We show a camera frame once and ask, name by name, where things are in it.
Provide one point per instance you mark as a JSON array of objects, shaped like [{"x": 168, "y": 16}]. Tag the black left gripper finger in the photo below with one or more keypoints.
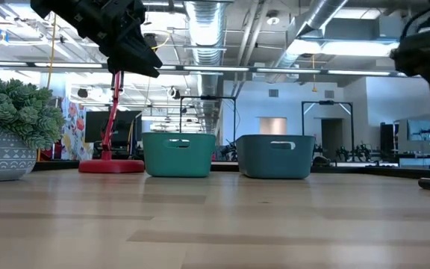
[
  {"x": 133, "y": 68},
  {"x": 140, "y": 52}
]

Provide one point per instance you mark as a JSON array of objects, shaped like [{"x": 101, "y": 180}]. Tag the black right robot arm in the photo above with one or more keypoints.
[{"x": 424, "y": 48}]

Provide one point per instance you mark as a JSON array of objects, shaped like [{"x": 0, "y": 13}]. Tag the ceiling light strip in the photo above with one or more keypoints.
[
  {"x": 289, "y": 71},
  {"x": 69, "y": 65},
  {"x": 218, "y": 69}
]

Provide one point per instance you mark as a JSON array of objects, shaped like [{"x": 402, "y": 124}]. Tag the black computer monitor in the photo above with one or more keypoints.
[{"x": 95, "y": 127}]

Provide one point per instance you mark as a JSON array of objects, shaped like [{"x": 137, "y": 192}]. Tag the floral poster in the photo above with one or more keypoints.
[{"x": 73, "y": 127}]

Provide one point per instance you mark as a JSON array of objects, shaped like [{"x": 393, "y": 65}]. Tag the red desk lamp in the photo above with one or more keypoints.
[{"x": 110, "y": 166}]

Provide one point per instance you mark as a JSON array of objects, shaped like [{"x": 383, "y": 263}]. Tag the green plastic bin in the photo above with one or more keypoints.
[{"x": 179, "y": 160}]

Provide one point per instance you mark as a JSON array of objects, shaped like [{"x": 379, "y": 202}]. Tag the potted artificial succulent plant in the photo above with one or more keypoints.
[{"x": 13, "y": 112}]

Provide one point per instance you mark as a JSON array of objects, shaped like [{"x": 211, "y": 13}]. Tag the blue plastic bin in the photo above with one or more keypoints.
[{"x": 274, "y": 164}]

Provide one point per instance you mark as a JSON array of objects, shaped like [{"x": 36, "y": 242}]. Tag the silver ventilation duct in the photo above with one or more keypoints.
[
  {"x": 312, "y": 22},
  {"x": 205, "y": 37}
]

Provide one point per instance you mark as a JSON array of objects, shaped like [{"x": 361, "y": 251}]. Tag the black aluminium table frame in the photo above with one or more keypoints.
[{"x": 58, "y": 165}]

